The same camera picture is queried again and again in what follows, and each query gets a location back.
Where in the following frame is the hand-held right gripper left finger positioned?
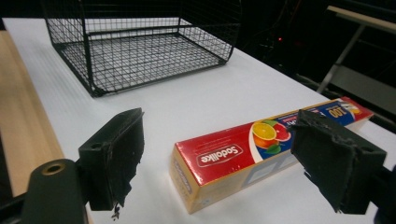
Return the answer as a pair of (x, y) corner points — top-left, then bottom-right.
(78, 107), (146, 221)

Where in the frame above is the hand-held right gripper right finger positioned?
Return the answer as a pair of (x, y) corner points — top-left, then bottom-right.
(290, 108), (388, 215)

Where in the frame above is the red and yellow wrap box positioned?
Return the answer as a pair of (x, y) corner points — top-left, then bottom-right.
(169, 96), (375, 215)

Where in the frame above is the black wire mesh basket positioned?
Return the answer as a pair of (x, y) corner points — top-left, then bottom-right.
(41, 0), (243, 98)

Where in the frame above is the grey metal stand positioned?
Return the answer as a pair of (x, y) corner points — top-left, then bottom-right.
(317, 5), (396, 117)

